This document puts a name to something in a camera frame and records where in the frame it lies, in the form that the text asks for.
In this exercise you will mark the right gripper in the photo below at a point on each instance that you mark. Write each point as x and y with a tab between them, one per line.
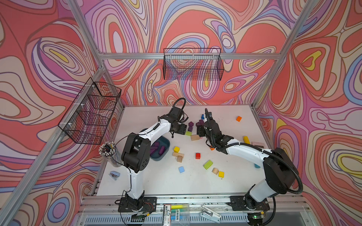
201	131

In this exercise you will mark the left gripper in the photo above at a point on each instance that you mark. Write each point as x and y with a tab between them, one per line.
183	130

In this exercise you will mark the teal plastic storage bin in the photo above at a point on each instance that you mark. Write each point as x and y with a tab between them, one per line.
153	145

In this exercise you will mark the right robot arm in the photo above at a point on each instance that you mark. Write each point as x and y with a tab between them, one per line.
281	175

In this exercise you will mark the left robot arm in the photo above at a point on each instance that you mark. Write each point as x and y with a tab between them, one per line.
136	153

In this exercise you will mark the natural wood block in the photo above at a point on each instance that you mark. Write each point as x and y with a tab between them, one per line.
195	137

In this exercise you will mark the red cube brick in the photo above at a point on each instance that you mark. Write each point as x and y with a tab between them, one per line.
197	156

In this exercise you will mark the yellow cube brick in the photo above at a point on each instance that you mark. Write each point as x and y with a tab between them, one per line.
221	174
176	149

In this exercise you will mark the yellow long brick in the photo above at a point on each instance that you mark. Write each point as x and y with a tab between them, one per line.
246	140

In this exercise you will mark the engraved wood block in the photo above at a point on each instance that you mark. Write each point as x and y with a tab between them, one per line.
177	154

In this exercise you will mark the round wood brick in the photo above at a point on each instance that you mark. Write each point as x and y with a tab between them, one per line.
215	171

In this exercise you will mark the numbered wood cube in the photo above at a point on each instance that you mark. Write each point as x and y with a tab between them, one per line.
179	159

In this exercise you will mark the yellow cube brick near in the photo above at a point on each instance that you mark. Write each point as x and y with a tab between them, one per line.
221	174

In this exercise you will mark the light blue brick near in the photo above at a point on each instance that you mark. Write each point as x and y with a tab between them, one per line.
181	169

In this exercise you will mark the pink calculator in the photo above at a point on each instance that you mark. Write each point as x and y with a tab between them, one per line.
258	144

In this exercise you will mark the cup of pens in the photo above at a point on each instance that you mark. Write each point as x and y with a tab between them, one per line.
109	151

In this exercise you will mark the blue stapler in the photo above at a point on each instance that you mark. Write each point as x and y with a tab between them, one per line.
114	175

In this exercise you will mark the black wire basket back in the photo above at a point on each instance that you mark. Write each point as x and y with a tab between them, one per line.
192	64

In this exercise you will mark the black wire basket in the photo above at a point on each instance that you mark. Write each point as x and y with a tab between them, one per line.
94	108
192	64

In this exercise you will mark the black wire basket left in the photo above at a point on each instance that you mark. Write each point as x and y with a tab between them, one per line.
94	108

